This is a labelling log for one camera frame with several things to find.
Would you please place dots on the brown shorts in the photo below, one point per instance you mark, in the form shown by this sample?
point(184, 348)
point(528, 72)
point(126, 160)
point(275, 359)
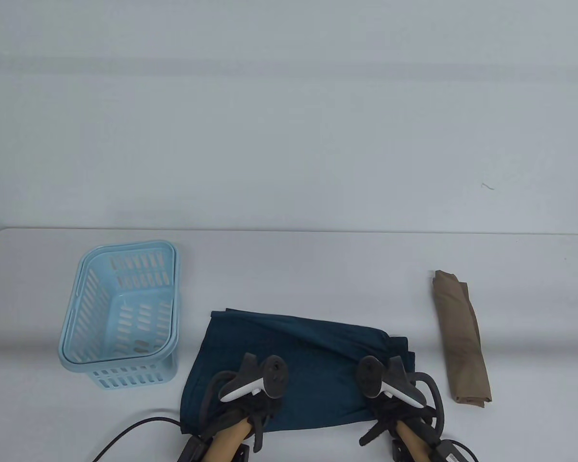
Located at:
point(462, 337)

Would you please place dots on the left white black controller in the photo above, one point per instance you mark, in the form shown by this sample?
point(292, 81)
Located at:
point(274, 378)

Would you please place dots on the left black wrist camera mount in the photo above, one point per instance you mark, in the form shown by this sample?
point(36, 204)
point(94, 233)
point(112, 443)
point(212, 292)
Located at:
point(192, 450)

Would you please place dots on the person's right forearm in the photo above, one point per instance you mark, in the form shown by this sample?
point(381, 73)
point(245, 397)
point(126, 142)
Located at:
point(412, 440)

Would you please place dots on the dark teal shorts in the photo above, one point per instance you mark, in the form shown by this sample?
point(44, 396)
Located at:
point(318, 356)

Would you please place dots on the right white black controller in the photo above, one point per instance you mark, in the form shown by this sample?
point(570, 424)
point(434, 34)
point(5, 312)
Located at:
point(371, 375)

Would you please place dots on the person's left hand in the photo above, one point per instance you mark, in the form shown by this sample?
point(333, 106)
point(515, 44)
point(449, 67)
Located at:
point(255, 409)

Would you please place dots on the person's right hand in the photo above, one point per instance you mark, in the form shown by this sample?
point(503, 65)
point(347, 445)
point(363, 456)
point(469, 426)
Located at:
point(395, 409)

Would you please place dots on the white black controller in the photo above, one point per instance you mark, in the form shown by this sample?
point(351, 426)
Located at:
point(371, 375)
point(274, 378)

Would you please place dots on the person's left forearm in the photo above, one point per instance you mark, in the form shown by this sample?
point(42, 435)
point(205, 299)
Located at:
point(229, 440)

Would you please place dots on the light blue plastic basket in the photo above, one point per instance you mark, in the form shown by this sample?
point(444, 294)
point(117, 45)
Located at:
point(77, 346)

